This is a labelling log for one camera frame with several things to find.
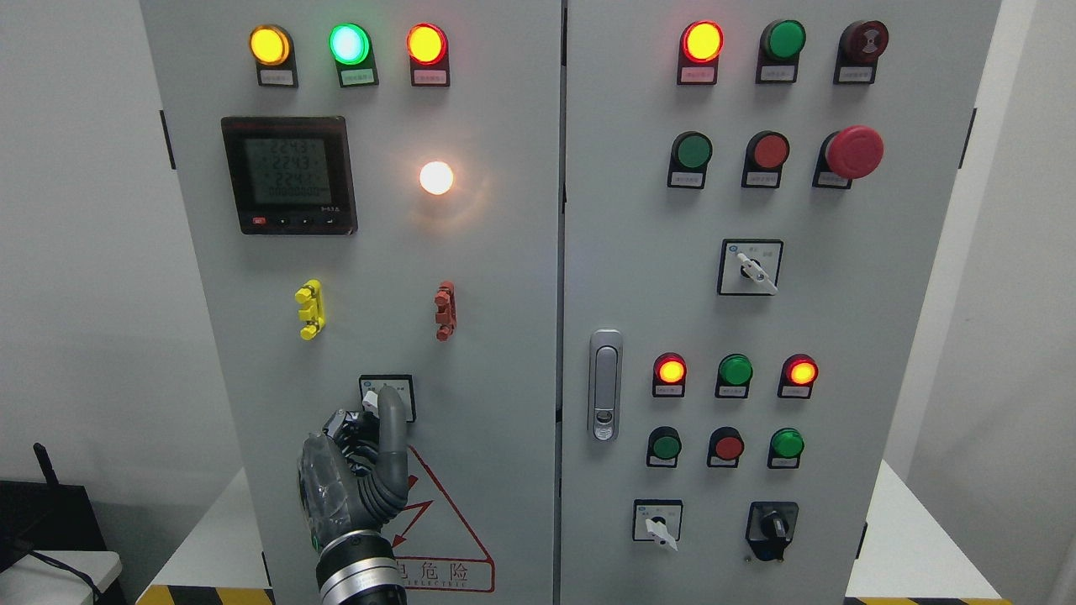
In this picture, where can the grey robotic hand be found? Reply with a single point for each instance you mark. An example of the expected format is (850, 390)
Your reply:
(353, 475)

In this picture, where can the white rotary switch door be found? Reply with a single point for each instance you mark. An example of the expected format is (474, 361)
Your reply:
(403, 384)

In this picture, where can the silver black robot forearm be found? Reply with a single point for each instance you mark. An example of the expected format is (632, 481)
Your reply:
(359, 568)

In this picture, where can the red electrical warning sticker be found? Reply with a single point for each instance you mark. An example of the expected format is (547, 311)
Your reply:
(435, 547)

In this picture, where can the red terminal connector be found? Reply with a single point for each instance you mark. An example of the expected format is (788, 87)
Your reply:
(445, 310)

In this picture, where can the yellow terminal connector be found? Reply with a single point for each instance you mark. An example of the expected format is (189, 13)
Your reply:
(310, 309)

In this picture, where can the grey cabinet left door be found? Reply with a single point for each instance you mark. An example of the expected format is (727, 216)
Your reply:
(485, 398)

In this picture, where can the grey cabinet door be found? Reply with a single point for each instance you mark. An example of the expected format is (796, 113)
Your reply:
(485, 398)
(643, 258)

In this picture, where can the black device with antenna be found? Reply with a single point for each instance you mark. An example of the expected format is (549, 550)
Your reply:
(48, 515)

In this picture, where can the black digital power meter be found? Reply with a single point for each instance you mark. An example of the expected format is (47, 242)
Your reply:
(291, 175)

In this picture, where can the clear round light bulb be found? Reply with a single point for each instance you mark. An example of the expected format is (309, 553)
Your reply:
(436, 177)

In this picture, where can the green push button lower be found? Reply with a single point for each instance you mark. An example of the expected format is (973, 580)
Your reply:
(664, 448)

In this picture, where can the green push button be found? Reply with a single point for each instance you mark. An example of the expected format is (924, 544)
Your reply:
(689, 158)
(664, 448)

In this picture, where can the red lit lamp middle left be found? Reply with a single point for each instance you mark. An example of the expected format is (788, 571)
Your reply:
(669, 376)

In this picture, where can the red lit lamp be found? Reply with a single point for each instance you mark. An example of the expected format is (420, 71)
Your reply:
(800, 372)
(699, 50)
(669, 376)

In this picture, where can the white box lower left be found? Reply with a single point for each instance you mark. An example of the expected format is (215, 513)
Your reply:
(31, 581)

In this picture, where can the red push button lower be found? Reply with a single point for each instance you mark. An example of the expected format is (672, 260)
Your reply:
(725, 448)

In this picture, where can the red push button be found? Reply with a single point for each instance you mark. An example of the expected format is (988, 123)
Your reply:
(725, 448)
(765, 155)

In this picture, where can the green lamp middle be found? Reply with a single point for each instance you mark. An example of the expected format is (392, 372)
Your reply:
(733, 377)

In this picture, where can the green lit indicator lamp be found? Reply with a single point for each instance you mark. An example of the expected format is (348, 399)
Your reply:
(353, 54)

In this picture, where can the green lamp lower right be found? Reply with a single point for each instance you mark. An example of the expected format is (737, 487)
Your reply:
(786, 448)

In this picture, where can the yellow indicator lamp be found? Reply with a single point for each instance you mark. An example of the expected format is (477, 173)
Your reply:
(272, 49)

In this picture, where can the red lit lamp left door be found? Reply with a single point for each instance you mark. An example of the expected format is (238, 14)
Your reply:
(429, 59)

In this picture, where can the red lit lamp middle right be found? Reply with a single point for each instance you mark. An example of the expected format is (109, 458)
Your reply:
(800, 372)

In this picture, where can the green push button upper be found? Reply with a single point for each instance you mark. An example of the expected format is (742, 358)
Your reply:
(689, 158)

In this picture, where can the grey cabinet right door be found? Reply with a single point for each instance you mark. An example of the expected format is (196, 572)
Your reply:
(643, 258)

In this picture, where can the red push button upper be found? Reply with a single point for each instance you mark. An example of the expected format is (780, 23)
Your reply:
(765, 155)

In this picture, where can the red lit lamp top right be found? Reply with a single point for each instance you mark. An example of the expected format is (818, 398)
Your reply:
(699, 50)

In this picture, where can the red emergency stop button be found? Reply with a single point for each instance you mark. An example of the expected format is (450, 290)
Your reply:
(846, 155)

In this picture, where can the green lamp top right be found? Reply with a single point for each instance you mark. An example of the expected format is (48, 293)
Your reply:
(781, 43)

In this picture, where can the dark red buzzer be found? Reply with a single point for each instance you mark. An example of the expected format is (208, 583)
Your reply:
(858, 51)

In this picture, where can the silver door handle lock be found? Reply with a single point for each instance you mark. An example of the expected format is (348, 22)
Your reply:
(604, 383)

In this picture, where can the white rotary switch lower right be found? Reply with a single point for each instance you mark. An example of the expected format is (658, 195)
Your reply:
(659, 521)

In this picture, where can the white rotary switch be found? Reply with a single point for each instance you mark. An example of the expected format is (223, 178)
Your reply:
(749, 267)
(659, 521)

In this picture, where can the black rotary selector switch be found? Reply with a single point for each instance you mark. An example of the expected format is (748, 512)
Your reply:
(770, 528)

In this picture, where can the white rotary switch upper right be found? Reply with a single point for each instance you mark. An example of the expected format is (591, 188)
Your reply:
(749, 267)

